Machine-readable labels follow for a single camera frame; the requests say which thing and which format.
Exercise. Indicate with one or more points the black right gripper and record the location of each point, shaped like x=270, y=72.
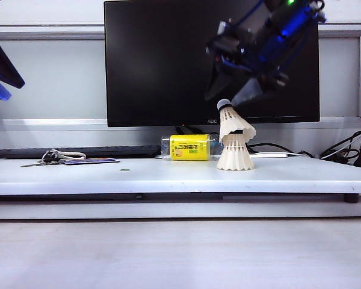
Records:
x=243, y=51

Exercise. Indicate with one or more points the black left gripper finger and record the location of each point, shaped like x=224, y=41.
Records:
x=1, y=66

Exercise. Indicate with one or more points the white feather shuttlecock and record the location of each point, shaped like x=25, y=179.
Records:
x=233, y=123
x=234, y=158

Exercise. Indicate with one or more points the black computer keyboard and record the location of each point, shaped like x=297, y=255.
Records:
x=18, y=153

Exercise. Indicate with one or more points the yellow label plastic bottle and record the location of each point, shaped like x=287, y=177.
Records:
x=186, y=147

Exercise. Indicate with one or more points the white flat device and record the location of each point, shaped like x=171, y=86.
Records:
x=270, y=155

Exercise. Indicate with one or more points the black computer monitor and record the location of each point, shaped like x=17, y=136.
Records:
x=153, y=60

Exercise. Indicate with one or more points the metal key bunch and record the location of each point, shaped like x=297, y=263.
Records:
x=49, y=158

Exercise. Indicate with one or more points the white raised desk board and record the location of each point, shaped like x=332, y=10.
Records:
x=180, y=180

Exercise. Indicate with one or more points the blue key tag card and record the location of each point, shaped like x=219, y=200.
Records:
x=90, y=161

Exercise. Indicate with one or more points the black board foot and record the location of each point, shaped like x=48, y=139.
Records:
x=351, y=199

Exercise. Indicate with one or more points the aluminium partition frame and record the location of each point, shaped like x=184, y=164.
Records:
x=48, y=35

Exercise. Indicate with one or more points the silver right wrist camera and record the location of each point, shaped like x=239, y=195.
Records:
x=222, y=27

